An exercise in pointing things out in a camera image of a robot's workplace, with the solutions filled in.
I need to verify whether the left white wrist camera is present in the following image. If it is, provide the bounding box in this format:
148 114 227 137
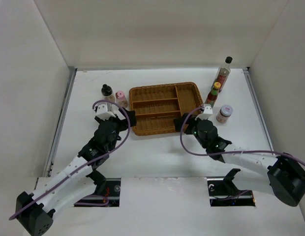
95 103 116 120

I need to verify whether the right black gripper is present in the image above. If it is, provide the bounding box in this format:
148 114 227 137
174 113 209 149

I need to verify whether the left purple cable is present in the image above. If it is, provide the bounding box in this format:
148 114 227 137
8 100 131 221

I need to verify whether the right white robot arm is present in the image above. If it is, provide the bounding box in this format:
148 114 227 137
174 113 305 207

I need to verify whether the tall black-capped sauce bottle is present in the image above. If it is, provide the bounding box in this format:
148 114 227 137
213 56 233 92

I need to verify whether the black-capped shaker blue label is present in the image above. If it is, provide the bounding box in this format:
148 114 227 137
101 84 116 103

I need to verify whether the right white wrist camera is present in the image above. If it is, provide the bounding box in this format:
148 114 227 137
195 104 213 120

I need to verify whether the yellow-capped red sauce bottle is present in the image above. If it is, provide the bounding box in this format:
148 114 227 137
205 82 221 107

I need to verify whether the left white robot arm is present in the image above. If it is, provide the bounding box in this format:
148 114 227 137
10 104 137 236

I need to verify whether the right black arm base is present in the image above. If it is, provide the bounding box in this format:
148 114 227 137
207 169 255 207

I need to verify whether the pink-capped spice shaker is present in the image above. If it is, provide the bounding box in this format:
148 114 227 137
116 90 128 108

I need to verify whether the brown wicker divided basket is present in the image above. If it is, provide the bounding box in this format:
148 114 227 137
129 82 203 136

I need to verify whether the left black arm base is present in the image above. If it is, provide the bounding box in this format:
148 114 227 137
73 171 121 207

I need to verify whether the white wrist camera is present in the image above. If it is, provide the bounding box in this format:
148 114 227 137
95 103 116 120
195 104 213 120

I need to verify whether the short red-labelled jar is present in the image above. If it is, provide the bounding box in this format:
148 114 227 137
216 105 233 123

